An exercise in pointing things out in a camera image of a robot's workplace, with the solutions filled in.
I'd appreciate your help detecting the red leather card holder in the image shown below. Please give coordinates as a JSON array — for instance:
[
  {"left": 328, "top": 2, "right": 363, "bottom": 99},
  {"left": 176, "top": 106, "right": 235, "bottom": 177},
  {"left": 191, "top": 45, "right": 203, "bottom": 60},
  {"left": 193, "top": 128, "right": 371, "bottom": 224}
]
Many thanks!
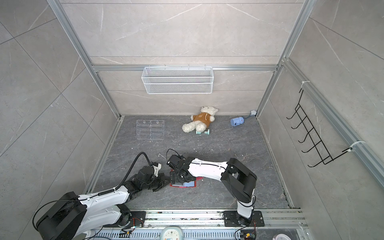
[{"left": 170, "top": 170, "right": 203, "bottom": 188}]

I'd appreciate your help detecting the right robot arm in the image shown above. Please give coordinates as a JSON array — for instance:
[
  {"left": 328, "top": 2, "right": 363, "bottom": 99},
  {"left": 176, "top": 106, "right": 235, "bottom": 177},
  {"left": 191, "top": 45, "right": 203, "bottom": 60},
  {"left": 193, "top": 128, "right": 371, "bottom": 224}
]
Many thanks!
[{"left": 167, "top": 155, "right": 257, "bottom": 226}]

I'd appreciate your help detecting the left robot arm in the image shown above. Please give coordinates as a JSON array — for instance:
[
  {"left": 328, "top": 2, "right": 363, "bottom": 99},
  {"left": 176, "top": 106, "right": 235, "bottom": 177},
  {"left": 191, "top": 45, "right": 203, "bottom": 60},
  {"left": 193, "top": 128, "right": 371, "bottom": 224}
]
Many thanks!
[{"left": 32, "top": 162, "right": 167, "bottom": 240}]

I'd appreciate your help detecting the clear acrylic organizer tray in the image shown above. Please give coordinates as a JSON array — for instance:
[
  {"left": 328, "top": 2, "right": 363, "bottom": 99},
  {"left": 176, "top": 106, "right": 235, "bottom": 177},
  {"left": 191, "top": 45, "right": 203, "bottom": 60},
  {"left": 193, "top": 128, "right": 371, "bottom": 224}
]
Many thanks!
[{"left": 136, "top": 120, "right": 165, "bottom": 140}]

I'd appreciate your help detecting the teal small dumbbell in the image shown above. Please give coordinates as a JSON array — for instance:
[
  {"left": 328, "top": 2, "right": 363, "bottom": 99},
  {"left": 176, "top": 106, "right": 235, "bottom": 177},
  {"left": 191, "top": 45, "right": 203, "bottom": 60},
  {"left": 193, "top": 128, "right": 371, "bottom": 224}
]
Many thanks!
[{"left": 196, "top": 129, "right": 210, "bottom": 135}]

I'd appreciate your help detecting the white teddy bear orange shirt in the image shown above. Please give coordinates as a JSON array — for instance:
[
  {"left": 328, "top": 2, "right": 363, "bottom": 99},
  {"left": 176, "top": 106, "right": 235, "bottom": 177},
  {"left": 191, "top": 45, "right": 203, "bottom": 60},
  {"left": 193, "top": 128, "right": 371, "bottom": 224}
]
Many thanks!
[{"left": 182, "top": 106, "right": 219, "bottom": 133}]

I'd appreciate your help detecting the white round timer device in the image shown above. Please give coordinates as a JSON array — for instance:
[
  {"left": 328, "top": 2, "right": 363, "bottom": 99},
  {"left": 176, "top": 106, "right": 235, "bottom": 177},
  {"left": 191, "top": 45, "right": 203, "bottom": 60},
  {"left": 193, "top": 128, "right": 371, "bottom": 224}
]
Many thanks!
[{"left": 160, "top": 226, "right": 184, "bottom": 240}]

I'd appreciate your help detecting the blue cylindrical cup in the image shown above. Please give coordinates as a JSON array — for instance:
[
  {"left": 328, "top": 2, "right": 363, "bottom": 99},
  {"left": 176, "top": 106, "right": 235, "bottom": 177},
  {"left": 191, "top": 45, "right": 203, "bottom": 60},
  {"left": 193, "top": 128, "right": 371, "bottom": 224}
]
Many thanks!
[{"left": 230, "top": 117, "right": 245, "bottom": 127}]

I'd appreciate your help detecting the pink white round object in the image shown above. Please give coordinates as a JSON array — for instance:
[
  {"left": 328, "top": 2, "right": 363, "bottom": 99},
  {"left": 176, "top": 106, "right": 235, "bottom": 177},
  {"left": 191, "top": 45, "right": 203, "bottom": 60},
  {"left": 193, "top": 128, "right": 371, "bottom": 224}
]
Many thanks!
[{"left": 273, "top": 234, "right": 292, "bottom": 240}]

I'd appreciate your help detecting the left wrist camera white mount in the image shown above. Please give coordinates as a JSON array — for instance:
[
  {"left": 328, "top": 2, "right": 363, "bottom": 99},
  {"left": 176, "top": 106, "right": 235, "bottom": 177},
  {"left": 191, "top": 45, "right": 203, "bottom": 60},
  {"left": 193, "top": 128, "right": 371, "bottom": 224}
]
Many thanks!
[{"left": 152, "top": 162, "right": 162, "bottom": 177}]

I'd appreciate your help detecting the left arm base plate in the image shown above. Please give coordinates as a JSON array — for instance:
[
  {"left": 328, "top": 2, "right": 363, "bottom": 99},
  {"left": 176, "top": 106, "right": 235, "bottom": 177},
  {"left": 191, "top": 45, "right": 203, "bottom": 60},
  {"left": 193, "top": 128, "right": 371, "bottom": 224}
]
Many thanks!
[{"left": 117, "top": 211, "right": 147, "bottom": 228}]

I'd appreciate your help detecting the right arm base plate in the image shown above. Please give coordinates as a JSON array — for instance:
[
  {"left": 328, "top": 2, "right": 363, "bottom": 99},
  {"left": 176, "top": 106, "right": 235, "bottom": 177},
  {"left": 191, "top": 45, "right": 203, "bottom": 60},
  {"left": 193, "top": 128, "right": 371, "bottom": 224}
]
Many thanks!
[{"left": 223, "top": 211, "right": 265, "bottom": 227}]

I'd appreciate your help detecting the white wire mesh basket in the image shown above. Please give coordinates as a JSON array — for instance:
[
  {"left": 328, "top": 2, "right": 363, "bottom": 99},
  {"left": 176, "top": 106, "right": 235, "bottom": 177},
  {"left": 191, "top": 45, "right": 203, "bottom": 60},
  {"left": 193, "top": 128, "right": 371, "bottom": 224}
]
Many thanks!
[{"left": 142, "top": 67, "right": 214, "bottom": 95}]

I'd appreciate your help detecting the black wire hook rack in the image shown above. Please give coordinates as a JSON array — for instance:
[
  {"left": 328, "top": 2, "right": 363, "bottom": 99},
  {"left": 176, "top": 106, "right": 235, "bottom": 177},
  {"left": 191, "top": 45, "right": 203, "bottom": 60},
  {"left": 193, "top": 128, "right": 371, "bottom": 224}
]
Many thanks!
[{"left": 286, "top": 89, "right": 353, "bottom": 168}]

